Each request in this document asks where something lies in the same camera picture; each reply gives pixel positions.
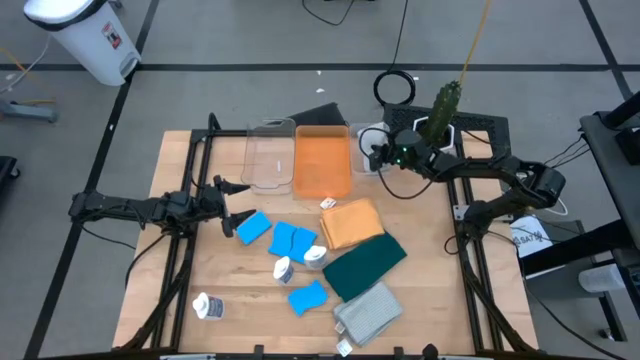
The dark green cloth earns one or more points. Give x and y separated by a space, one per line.
362 267

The orange plastic bin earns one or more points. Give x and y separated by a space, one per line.
322 165

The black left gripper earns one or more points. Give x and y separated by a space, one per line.
210 205

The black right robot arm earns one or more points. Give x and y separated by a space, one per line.
500 167

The black side desk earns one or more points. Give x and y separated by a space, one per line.
607 150

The black equipment piece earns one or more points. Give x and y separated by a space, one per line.
6 172

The black flat sheet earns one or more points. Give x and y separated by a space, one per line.
320 116

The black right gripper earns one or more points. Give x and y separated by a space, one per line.
382 159

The tan cardboard cloth label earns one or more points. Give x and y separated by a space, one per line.
340 327

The small white cloth tag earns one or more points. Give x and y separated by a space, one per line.
328 203

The orange cloth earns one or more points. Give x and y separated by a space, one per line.
350 222

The black metal stand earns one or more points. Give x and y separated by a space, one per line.
585 240

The grey waffle cloth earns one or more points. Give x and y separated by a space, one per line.
367 312

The small clear plastic bin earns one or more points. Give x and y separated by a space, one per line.
357 160

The white pedal trash can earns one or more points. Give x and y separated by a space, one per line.
85 40

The grey stand base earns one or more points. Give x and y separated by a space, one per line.
30 111

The black table clamp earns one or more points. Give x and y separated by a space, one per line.
399 353
258 352

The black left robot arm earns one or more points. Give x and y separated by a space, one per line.
115 206

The white printed paper sheet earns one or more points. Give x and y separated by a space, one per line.
530 237

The grey cylinder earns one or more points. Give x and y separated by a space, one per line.
600 278

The white plastic restorer bottle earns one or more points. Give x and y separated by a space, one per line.
210 307
316 257
283 271

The white paper price tag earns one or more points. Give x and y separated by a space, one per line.
344 348

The green cactus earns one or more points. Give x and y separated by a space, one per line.
442 112

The large clear plastic bin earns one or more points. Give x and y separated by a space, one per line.
267 160

